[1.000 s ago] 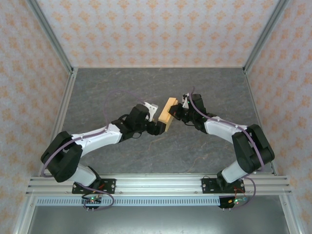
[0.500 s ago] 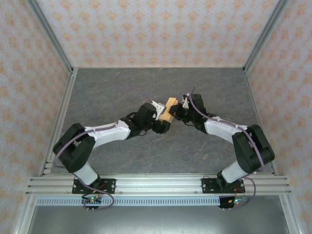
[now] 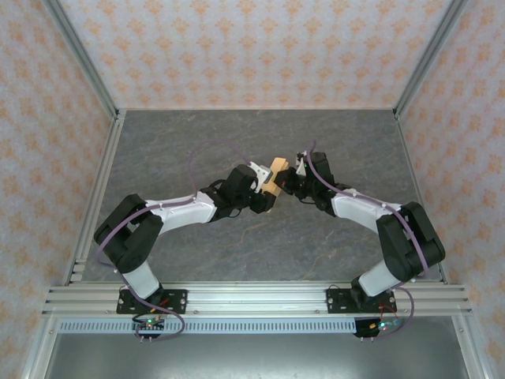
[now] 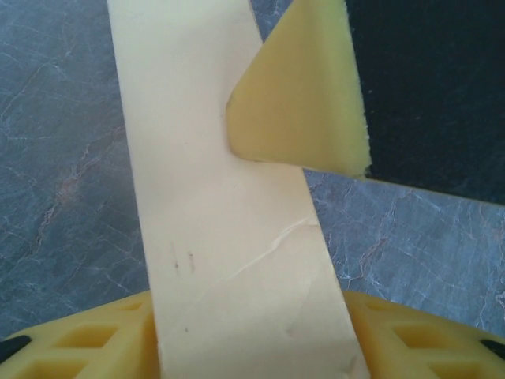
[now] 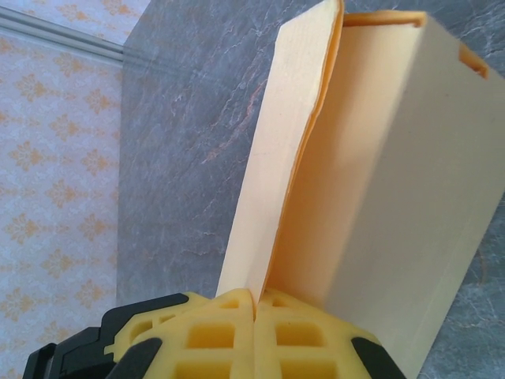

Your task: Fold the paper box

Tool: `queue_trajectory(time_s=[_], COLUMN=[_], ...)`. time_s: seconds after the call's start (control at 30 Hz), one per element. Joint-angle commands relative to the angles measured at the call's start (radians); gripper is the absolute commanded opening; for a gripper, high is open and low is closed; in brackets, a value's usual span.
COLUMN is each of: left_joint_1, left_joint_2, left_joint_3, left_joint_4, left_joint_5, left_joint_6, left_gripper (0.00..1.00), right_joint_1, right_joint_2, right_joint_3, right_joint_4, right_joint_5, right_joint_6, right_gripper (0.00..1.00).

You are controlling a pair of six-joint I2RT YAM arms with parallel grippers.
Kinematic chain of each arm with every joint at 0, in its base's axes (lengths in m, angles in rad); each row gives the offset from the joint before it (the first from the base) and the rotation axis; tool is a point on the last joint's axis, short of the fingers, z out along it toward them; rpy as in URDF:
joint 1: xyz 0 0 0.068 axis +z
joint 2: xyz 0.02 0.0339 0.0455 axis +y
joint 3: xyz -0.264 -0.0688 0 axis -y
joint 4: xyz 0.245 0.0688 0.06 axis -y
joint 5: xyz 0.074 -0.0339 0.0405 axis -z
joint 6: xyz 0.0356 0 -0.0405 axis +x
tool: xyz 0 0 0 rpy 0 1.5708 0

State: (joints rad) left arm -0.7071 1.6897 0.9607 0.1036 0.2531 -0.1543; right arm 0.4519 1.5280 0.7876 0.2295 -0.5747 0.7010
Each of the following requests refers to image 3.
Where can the aluminium frame post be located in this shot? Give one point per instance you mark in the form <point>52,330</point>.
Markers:
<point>425,59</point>
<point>81,59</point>
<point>39,347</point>
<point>469,347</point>

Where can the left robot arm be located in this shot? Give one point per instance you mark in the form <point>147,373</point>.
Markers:
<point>185,211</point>

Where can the yellow paper box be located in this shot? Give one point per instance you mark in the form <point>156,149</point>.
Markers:
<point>278,166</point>

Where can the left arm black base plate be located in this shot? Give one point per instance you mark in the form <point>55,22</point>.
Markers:
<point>177,300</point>

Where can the grey metal sheet panel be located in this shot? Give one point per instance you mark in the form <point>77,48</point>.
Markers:
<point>252,355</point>

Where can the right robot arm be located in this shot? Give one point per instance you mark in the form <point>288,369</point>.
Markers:
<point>355,207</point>

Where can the aluminium mounting rail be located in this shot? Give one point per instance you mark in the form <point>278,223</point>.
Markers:
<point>256,300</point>

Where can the aluminium side rail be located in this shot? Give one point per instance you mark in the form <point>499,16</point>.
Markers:
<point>94,197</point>
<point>421,197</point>

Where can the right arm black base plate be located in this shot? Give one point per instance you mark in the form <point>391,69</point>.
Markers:
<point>335,300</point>

